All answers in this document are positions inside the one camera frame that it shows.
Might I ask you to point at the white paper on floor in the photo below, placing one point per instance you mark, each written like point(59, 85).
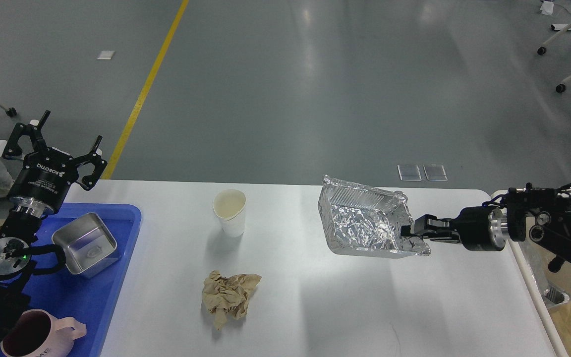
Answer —
point(106, 55)

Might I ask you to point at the pink ceramic mug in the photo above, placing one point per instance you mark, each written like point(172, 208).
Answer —
point(38, 333)

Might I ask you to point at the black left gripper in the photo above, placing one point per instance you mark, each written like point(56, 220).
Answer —
point(43, 181)

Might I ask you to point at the white paper cup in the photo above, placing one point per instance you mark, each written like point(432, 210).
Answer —
point(229, 207)

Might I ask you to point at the blue plastic tray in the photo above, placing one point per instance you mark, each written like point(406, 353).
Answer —
point(90, 300)

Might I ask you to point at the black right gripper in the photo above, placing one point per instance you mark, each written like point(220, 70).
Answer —
point(477, 228)

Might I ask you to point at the left clear floor plate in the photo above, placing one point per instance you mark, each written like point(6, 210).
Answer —
point(409, 172)

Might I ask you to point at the right clear floor plate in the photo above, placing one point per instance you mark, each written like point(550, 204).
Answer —
point(435, 172)

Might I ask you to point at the clear floor plate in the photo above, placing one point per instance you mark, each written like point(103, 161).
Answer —
point(435, 172)
point(409, 172)

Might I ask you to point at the stainless steel rectangular container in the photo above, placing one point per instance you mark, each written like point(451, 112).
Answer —
point(88, 244)

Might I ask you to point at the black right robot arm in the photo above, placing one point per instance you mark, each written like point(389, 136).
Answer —
point(542, 215)

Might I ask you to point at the white plastic bin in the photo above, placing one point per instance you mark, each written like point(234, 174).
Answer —
point(550, 293)

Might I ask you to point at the brown paper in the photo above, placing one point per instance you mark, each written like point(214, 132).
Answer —
point(225, 297)

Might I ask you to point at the aluminium foil tray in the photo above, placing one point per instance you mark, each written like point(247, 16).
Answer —
point(365, 221)

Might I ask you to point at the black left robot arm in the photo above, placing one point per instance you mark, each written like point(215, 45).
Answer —
point(20, 257)

